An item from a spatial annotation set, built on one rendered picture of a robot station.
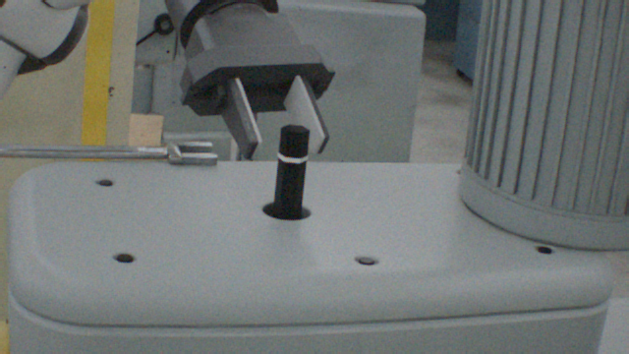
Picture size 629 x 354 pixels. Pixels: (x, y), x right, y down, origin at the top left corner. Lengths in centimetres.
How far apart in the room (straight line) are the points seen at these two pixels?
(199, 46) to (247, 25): 4
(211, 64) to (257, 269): 18
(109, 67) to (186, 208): 175
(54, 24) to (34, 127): 145
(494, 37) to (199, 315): 32
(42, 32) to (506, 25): 53
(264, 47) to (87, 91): 173
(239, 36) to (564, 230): 30
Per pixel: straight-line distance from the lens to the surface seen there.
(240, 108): 84
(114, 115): 262
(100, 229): 80
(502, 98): 87
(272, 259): 78
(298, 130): 84
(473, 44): 909
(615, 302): 112
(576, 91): 83
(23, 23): 117
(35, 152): 94
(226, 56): 86
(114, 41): 258
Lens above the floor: 220
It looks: 19 degrees down
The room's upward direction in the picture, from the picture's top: 6 degrees clockwise
